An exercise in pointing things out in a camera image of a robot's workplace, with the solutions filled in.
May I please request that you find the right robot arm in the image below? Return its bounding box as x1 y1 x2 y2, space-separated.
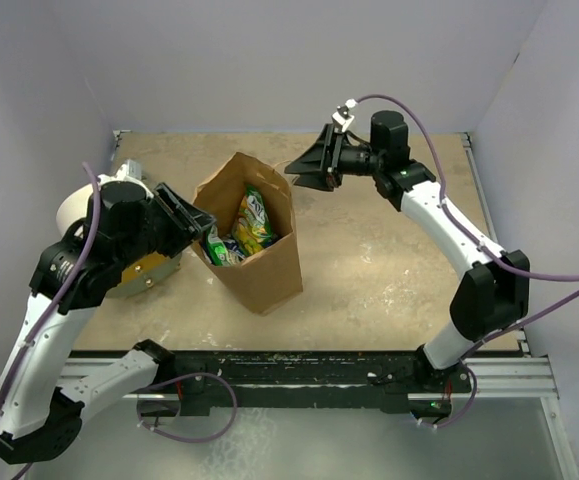
284 110 530 391

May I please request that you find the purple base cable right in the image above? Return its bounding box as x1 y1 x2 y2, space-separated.
416 367 479 431

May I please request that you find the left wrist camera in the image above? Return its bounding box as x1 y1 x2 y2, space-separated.
115 159 143 181

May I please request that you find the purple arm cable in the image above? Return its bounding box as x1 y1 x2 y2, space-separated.
353 93 579 361
0 160 106 480

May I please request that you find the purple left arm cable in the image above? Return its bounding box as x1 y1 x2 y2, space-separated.
0 160 106 480

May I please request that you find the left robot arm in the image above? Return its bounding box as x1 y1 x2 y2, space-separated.
0 180 216 465

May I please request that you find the green Fox's candy bag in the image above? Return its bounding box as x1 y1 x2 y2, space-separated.
232 185 278 257

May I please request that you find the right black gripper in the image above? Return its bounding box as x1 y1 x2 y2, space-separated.
286 124 384 192

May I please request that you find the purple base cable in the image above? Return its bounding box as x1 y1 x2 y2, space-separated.
416 367 479 431
135 369 240 443

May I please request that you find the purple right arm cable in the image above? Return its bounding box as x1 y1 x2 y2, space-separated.
353 93 579 361

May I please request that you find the brown paper bag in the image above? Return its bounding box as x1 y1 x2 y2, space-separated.
193 152 303 315

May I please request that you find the green white chips bag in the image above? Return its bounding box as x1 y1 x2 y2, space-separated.
214 237 247 266

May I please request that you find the green snack pack in bag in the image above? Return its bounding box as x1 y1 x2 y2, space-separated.
204 225 229 266

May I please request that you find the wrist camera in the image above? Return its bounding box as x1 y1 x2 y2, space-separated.
331 98 358 133
115 159 143 181

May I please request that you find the white roll with orange end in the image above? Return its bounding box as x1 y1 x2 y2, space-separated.
56 159 185 300

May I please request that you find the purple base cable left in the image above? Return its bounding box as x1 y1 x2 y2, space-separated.
135 369 240 443

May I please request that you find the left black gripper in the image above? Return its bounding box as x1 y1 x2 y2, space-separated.
117 183 216 269

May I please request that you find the aluminium table frame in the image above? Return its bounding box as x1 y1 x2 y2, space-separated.
53 130 579 480

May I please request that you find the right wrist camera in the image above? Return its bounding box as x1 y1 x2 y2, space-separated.
331 98 358 133

